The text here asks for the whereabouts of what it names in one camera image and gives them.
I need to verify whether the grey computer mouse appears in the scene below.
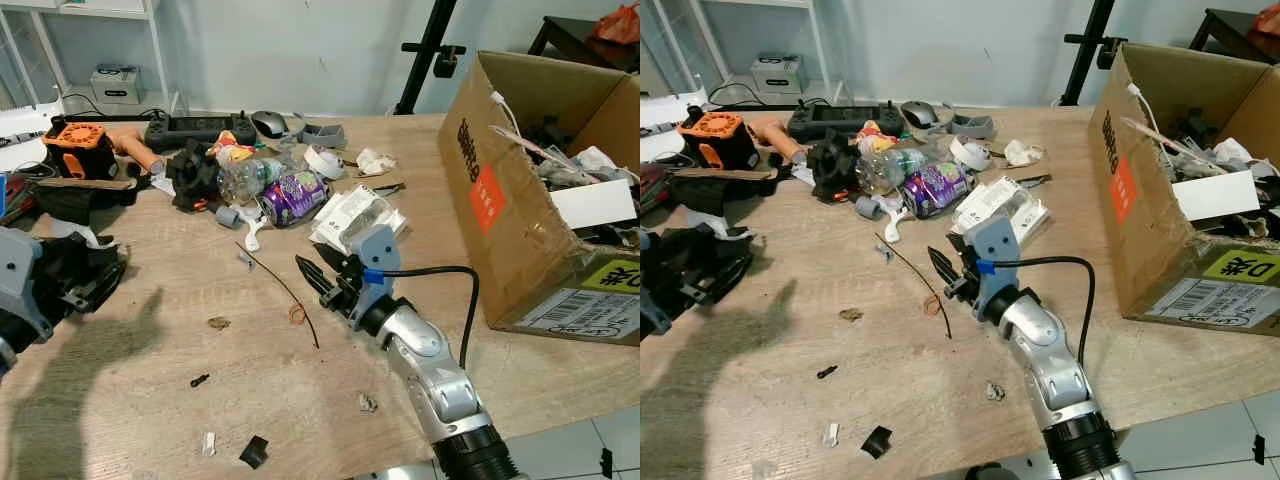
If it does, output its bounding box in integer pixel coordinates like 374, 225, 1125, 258
900, 99, 942, 130
250, 109, 292, 140

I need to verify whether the colourful snack packet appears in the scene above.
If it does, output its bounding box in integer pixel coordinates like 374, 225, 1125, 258
857, 119, 902, 157
207, 129, 257, 167

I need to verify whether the dark side table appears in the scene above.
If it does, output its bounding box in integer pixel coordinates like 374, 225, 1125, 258
526, 14, 641, 73
1189, 7, 1280, 63

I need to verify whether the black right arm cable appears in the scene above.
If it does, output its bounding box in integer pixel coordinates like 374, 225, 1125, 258
364, 265, 482, 372
984, 255, 1097, 367

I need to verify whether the white crumpled tissue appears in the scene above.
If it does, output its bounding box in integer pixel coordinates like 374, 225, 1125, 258
356, 147, 399, 177
1004, 139, 1047, 168

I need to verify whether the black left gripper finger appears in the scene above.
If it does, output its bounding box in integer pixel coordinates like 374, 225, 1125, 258
680, 226, 751, 261
60, 234, 121, 269
686, 254, 757, 319
62, 262, 129, 317

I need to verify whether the white metal shelf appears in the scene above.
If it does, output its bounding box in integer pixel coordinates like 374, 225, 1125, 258
0, 0, 183, 117
640, 0, 852, 107

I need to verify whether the orange and black fan unit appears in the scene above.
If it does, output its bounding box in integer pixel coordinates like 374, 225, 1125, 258
41, 117, 120, 182
677, 107, 762, 172

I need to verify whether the orange plastic cylinder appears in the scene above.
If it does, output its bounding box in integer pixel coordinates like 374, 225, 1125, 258
107, 127, 167, 174
749, 116, 807, 164

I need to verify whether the black handheld controller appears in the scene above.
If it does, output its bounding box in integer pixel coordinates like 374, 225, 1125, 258
144, 109, 260, 152
787, 99, 907, 142

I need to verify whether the white plastic packaging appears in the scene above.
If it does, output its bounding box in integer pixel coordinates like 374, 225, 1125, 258
949, 174, 1050, 243
308, 184, 408, 257

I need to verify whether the clear plastic bottle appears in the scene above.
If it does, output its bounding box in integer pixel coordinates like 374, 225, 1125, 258
217, 154, 293, 208
857, 146, 933, 198

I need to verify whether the black gear shaped part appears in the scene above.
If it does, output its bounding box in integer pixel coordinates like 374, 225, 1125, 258
164, 139, 222, 212
805, 129, 864, 202

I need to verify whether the orange plastic bag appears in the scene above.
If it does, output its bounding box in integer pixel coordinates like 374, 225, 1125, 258
1244, 0, 1280, 37
589, 1, 641, 47

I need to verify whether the brown cardboard box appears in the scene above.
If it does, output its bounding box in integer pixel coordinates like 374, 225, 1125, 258
437, 50, 641, 347
1087, 42, 1280, 337

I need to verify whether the grey box device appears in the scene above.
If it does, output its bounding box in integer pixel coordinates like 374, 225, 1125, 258
749, 52, 807, 97
89, 62, 147, 107

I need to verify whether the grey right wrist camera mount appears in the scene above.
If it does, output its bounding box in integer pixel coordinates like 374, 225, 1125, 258
349, 224, 402, 323
965, 214, 1022, 313

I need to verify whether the purple crushed can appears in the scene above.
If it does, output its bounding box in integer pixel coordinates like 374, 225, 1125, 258
260, 169, 330, 228
903, 161, 974, 220

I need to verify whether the black tripod stand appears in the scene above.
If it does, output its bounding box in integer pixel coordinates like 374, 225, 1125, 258
1057, 0, 1130, 107
394, 0, 469, 117

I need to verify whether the black cloth bundle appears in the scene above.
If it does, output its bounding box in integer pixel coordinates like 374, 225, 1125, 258
28, 174, 142, 228
664, 164, 792, 218

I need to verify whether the white paper sheet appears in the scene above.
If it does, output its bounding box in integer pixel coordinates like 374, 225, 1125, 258
1170, 169, 1262, 223
548, 177, 639, 231

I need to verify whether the grey plastic bracket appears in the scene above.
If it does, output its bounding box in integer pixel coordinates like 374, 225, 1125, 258
297, 121, 349, 152
947, 112, 998, 142

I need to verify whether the white tape roll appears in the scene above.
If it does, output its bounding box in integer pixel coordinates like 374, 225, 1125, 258
949, 136, 992, 172
302, 144, 347, 182

